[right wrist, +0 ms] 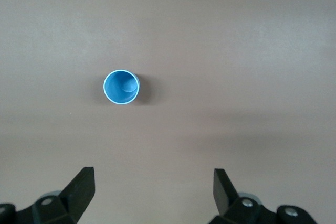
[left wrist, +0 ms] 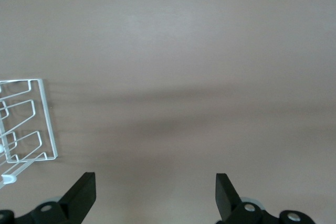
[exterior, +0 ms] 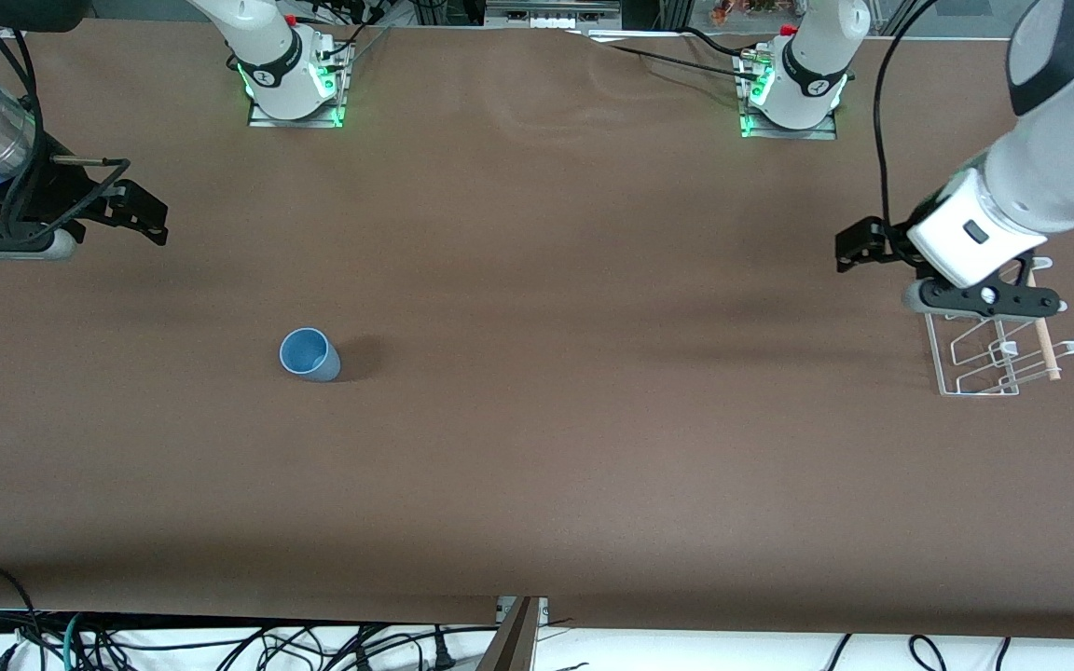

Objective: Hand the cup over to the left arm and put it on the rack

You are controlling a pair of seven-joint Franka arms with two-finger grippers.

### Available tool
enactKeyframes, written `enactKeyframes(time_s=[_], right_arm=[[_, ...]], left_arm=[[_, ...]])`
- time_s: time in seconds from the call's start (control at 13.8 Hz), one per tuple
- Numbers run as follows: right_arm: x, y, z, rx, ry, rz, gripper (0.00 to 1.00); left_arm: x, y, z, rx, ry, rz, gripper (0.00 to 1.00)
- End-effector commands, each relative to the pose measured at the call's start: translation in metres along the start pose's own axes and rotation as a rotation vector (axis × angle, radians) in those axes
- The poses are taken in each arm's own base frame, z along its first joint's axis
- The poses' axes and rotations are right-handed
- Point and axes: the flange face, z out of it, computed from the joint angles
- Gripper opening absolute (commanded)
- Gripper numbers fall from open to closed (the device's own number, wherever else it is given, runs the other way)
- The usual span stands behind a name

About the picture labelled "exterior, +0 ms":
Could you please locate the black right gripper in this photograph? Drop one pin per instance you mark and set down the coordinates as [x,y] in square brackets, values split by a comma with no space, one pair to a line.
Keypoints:
[60,184]

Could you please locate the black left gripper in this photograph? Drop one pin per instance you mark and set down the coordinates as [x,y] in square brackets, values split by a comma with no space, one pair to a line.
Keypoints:
[891,239]

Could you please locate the blue plastic cup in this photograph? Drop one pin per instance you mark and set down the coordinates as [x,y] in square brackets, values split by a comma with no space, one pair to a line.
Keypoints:
[309,359]

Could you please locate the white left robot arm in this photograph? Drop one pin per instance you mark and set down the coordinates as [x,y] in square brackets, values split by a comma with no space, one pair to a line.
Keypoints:
[1059,177]

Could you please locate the orange background clutter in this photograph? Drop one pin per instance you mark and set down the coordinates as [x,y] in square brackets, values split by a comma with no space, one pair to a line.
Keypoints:
[751,7]

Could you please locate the brown table cover sheet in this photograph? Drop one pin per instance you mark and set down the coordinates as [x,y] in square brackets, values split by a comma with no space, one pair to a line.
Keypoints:
[537,419]

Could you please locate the white power strip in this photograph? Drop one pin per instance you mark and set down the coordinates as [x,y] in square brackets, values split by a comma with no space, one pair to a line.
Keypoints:
[551,13]

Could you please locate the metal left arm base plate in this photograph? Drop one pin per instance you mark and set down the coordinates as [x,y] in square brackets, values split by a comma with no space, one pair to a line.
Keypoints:
[793,133]

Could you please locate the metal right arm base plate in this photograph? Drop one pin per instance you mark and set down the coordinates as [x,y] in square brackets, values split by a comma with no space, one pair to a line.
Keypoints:
[296,121]

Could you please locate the wooden table post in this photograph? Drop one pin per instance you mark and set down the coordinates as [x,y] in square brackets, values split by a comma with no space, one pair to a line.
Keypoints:
[511,643]

